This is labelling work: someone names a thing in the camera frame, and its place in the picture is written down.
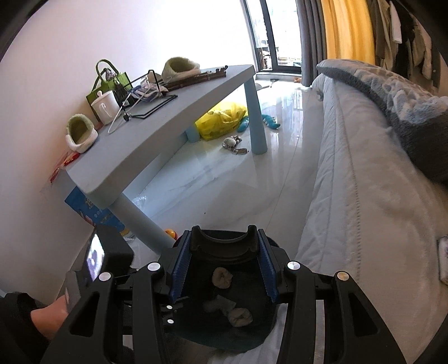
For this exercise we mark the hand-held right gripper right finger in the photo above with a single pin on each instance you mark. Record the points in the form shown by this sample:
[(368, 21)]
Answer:
[(267, 269)]

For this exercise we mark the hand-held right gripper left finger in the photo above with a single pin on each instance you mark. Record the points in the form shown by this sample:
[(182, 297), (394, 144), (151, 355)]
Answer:
[(179, 273)]

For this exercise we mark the beige paper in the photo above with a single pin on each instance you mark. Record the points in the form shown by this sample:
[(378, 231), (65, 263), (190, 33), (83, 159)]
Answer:
[(239, 316), (222, 278)]

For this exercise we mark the black curved plastic piece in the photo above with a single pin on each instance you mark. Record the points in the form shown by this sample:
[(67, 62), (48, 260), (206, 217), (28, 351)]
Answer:
[(224, 252)]

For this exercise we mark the grey tissue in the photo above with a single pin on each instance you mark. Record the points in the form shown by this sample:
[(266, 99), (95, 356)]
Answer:
[(217, 304)]

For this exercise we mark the black trash bin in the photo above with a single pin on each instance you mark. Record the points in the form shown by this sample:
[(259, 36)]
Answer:
[(210, 336)]

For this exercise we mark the blue white tissue pack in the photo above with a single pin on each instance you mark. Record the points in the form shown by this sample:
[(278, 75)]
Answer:
[(443, 259)]

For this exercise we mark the person's left forearm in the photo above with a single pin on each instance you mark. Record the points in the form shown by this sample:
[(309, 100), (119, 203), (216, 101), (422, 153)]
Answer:
[(17, 325)]

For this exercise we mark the person's left hand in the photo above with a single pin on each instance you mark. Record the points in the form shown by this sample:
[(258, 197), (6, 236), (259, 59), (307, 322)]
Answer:
[(49, 318)]

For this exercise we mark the orange ball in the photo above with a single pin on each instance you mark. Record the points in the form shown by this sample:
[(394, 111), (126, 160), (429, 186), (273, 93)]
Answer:
[(169, 233)]

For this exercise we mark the blue printed packet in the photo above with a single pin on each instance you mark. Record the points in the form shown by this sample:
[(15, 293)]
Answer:
[(94, 210)]

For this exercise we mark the red packet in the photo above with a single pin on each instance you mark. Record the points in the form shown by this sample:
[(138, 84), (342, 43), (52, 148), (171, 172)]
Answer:
[(64, 162)]

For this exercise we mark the green fluffy slipper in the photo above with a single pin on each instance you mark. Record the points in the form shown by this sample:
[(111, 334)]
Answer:
[(82, 138), (175, 71)]

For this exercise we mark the white lidded mug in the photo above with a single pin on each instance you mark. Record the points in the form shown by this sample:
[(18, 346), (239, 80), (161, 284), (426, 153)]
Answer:
[(105, 108)]

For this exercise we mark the light blue table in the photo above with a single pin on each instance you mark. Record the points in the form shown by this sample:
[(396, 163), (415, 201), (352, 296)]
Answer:
[(157, 115)]

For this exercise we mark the blue plush toy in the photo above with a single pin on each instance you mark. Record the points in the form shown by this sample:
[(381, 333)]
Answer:
[(269, 120)]

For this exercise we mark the yellow plastic bag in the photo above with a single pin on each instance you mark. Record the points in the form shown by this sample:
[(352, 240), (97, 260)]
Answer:
[(217, 122)]

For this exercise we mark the clear plastic packet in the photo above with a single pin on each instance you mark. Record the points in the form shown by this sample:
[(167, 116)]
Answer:
[(143, 92)]

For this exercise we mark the green tote bag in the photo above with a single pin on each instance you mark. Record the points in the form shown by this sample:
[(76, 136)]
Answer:
[(120, 77)]

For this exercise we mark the white floor slipper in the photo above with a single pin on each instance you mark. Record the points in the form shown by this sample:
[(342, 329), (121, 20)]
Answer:
[(260, 85)]

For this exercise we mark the dark wooden sticks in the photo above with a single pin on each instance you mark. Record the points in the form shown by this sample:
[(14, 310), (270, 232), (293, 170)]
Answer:
[(196, 79)]

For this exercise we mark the grey fleece blanket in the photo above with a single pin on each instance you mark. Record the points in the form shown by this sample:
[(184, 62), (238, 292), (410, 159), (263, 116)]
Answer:
[(420, 147)]

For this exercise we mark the glass balcony door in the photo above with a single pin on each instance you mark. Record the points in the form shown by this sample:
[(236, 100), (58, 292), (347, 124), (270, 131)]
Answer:
[(252, 35)]

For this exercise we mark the grey curtain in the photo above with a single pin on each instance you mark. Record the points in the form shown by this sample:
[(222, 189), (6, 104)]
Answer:
[(311, 35)]

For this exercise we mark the yellow curtain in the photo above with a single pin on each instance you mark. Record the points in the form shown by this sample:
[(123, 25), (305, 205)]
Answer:
[(346, 28)]

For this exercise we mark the black coat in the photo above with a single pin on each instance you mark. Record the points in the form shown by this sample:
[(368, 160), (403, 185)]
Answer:
[(407, 52)]

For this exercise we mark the beige coat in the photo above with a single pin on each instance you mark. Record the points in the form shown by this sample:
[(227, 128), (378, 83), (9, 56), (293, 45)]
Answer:
[(381, 28)]

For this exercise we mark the white shirt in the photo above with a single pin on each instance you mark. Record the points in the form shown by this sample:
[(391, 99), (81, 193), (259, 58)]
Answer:
[(395, 24)]

